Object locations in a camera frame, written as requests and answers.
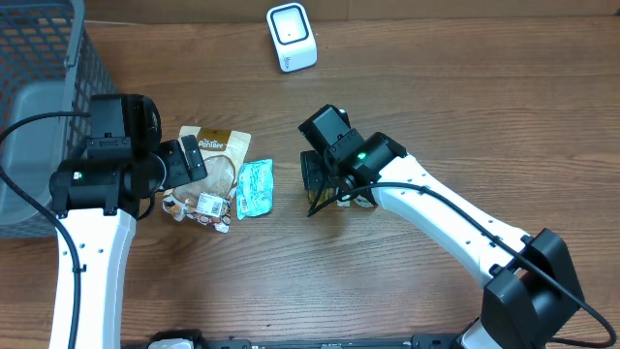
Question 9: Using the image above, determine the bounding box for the beige brown snack packet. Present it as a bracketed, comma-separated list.
[162, 126, 251, 233]

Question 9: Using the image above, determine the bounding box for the green lid jar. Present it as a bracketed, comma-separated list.
[354, 195, 375, 208]

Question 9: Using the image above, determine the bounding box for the teal snack packet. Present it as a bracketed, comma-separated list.
[236, 159, 274, 220]

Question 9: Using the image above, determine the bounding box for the silver capped amber bottle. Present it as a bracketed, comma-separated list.
[307, 188, 337, 209]

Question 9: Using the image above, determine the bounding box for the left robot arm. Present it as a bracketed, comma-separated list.
[49, 94, 207, 348]

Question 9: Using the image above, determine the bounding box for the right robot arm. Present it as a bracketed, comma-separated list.
[298, 105, 583, 348]

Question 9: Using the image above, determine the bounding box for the white barcode scanner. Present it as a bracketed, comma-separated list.
[265, 2, 318, 73]

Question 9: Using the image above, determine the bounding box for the grey plastic shopping basket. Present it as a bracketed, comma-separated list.
[0, 0, 117, 239]

